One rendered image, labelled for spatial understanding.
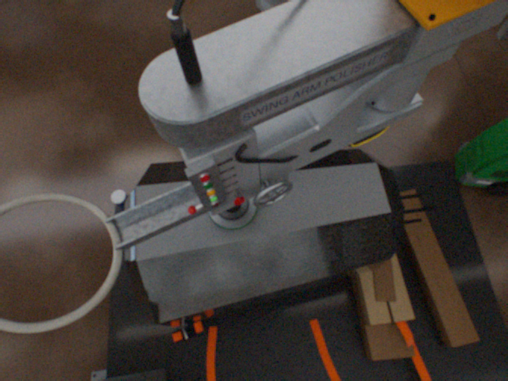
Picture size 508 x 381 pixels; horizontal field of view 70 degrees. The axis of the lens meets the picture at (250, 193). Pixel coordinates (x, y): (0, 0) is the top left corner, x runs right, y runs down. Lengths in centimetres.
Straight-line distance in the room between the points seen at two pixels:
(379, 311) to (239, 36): 171
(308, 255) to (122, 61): 245
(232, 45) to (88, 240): 210
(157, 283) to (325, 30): 124
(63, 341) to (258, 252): 154
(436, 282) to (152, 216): 174
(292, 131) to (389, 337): 152
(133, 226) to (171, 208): 15
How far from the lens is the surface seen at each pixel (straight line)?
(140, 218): 142
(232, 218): 155
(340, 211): 164
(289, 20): 97
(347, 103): 112
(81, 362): 267
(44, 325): 133
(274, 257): 164
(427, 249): 251
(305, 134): 113
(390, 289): 225
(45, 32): 406
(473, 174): 277
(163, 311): 181
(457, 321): 250
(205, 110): 81
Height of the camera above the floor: 239
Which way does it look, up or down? 68 degrees down
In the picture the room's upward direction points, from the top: 9 degrees counter-clockwise
